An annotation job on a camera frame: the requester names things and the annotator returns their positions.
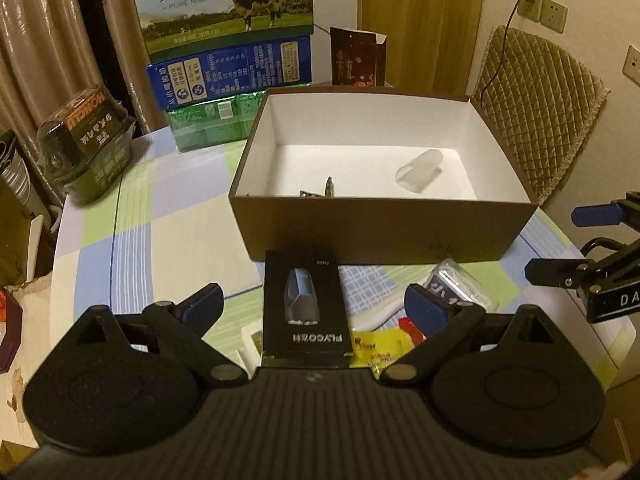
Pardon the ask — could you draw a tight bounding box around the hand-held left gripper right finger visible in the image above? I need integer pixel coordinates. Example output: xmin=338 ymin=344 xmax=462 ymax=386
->
xmin=381 ymin=283 xmax=576 ymax=384

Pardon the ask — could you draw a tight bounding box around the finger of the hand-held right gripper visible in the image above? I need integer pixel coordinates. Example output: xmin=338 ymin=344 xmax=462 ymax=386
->
xmin=525 ymin=244 xmax=640 ymax=289
xmin=571 ymin=199 xmax=640 ymax=231

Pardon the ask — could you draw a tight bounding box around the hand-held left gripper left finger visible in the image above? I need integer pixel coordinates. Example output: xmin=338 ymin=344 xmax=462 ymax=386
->
xmin=50 ymin=282 xmax=248 ymax=389

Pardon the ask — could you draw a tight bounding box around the red snack packet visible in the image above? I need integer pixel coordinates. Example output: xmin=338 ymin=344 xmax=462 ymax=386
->
xmin=397 ymin=316 xmax=428 ymax=345

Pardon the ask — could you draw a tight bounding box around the clear plastic blister pack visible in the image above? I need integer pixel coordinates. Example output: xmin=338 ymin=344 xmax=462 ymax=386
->
xmin=422 ymin=258 xmax=501 ymax=316

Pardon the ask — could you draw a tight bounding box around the yellow snack packet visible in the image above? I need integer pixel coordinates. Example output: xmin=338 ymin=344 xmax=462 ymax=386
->
xmin=348 ymin=327 xmax=418 ymax=378

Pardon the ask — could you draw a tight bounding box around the black product box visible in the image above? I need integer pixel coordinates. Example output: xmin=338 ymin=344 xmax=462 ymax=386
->
xmin=261 ymin=249 xmax=353 ymax=368

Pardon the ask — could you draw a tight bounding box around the brown cardboard box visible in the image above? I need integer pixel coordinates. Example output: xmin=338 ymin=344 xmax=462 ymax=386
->
xmin=228 ymin=86 xmax=541 ymax=264

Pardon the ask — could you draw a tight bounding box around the desktop with checked tablecloth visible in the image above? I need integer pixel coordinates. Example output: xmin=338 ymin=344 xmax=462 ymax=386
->
xmin=22 ymin=125 xmax=636 ymax=396

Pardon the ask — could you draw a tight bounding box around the green carton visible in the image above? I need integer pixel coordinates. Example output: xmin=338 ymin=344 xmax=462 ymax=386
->
xmin=165 ymin=91 xmax=268 ymax=153

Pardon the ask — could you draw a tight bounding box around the dark wrapped food package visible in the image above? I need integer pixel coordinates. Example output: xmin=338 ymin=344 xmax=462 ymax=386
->
xmin=36 ymin=82 xmax=137 ymax=206

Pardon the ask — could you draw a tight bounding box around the dark purple box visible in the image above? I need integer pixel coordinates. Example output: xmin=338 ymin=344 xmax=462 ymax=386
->
xmin=0 ymin=286 xmax=24 ymax=373

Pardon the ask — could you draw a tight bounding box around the grey striped bag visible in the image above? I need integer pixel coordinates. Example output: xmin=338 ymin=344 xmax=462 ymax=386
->
xmin=0 ymin=130 xmax=33 ymax=216

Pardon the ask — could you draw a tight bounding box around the blue carton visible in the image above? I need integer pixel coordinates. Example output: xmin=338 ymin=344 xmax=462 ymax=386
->
xmin=146 ymin=35 xmax=313 ymax=111

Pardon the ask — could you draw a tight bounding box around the dark red gift bag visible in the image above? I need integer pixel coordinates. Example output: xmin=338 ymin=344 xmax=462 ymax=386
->
xmin=329 ymin=26 xmax=388 ymax=87

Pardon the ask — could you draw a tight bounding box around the wooden door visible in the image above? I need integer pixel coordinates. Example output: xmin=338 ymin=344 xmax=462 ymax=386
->
xmin=357 ymin=0 xmax=488 ymax=96

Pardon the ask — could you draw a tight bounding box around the milk carton with cow print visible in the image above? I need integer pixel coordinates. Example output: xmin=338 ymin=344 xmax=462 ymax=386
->
xmin=125 ymin=0 xmax=316 ymax=63

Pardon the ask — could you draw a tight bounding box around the beige curtain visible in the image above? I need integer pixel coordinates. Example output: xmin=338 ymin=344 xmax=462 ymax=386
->
xmin=0 ymin=0 xmax=151 ymax=136

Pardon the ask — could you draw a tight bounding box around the black curved metal handle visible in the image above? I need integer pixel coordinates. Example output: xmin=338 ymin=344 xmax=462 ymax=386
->
xmin=580 ymin=238 xmax=626 ymax=261

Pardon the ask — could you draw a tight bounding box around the black power cable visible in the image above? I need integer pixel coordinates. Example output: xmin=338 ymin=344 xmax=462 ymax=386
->
xmin=479 ymin=0 xmax=532 ymax=107

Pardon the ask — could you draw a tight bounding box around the empty wall socket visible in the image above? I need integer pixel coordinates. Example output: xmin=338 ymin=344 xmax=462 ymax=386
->
xmin=541 ymin=0 xmax=568 ymax=31

